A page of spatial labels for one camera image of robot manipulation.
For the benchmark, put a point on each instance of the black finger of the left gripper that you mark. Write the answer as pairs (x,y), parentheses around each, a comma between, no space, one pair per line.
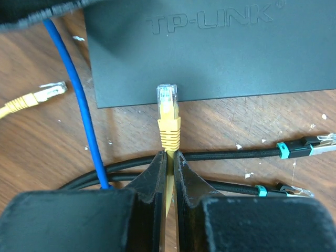
(17,15)

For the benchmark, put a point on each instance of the black network switch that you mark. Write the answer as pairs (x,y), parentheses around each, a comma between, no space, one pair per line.
(209,49)

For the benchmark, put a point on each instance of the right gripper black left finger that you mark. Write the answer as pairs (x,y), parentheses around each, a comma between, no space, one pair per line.
(127,219)

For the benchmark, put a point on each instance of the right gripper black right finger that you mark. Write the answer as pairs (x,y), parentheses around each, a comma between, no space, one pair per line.
(210,221)

